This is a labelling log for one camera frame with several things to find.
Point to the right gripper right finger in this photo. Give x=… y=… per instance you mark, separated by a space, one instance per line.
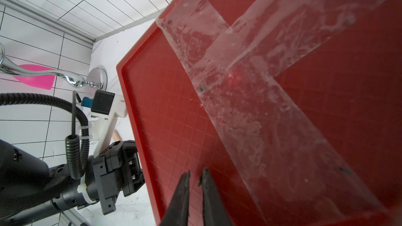
x=214 y=212

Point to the pink wine glass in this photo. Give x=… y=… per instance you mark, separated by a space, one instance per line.
x=43 y=82

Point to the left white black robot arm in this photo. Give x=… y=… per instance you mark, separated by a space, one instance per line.
x=32 y=191

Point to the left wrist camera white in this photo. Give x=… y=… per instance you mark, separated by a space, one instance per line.
x=106 y=108

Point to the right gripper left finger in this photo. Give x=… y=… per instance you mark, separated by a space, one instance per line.
x=177 y=213

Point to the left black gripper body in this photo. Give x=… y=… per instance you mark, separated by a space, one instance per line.
x=117 y=169

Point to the chrome glass rack stand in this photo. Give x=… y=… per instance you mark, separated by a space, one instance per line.
x=97 y=78

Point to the red three-drawer cabinet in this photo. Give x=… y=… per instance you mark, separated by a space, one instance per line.
x=294 y=107

